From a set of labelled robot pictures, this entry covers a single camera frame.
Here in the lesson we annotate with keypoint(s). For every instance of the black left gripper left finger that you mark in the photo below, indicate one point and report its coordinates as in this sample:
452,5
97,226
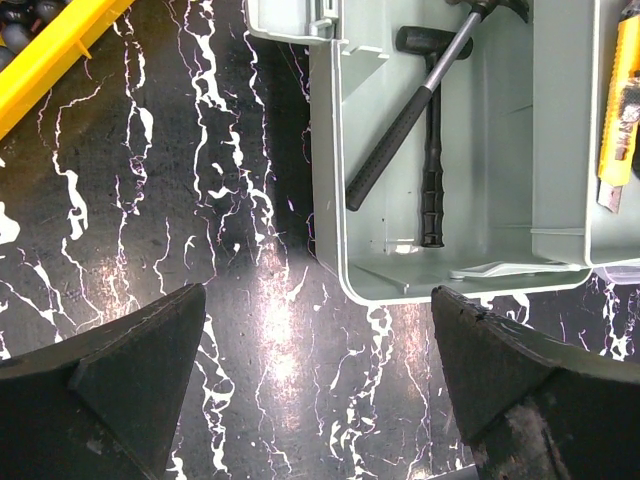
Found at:
103,404

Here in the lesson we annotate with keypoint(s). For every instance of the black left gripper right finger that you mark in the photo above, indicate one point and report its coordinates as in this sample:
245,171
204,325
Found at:
530,406

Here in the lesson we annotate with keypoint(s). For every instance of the yellow utility knife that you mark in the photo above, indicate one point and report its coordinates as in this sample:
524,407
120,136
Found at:
614,167

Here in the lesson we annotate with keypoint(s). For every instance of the steel claw hammer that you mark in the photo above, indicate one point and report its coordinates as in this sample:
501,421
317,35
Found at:
391,141

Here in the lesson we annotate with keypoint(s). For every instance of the clear green tool box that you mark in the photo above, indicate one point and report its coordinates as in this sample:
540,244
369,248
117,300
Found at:
522,122

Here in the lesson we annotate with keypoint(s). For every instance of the black handled tool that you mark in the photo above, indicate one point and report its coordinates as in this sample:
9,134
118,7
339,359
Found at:
430,44

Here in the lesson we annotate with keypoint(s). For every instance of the yellow plastic bin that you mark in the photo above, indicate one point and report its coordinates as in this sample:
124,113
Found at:
45,59

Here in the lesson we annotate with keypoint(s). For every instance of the dark grape bunch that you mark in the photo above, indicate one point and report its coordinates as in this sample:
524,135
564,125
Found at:
22,21

